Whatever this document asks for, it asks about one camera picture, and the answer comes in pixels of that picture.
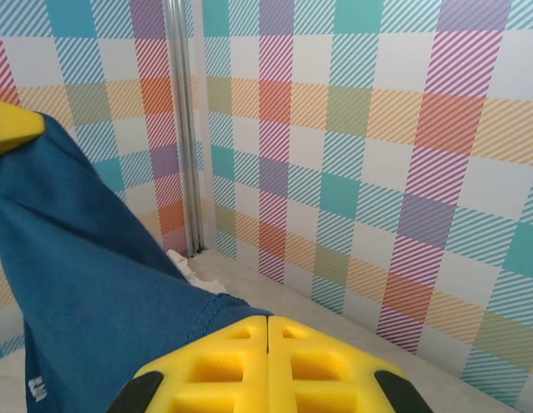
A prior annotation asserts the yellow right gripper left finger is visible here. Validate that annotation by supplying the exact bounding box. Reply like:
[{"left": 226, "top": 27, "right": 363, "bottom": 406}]
[{"left": 113, "top": 315, "right": 270, "bottom": 413}]

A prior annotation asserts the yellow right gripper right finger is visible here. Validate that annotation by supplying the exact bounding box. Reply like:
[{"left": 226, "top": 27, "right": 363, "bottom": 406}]
[{"left": 268, "top": 316, "right": 426, "bottom": 413}]

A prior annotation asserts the dark blue t-shirt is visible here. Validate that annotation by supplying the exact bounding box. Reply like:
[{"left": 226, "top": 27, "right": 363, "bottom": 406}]
[{"left": 0, "top": 114, "right": 271, "bottom": 413}]

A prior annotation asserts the folded white t-shirt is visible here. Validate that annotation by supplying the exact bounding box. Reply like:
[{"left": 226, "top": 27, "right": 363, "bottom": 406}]
[{"left": 164, "top": 250, "right": 226, "bottom": 296}]

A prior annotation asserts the aluminium frame post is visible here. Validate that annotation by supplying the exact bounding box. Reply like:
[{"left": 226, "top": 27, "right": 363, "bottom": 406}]
[{"left": 162, "top": 0, "right": 209, "bottom": 257}]

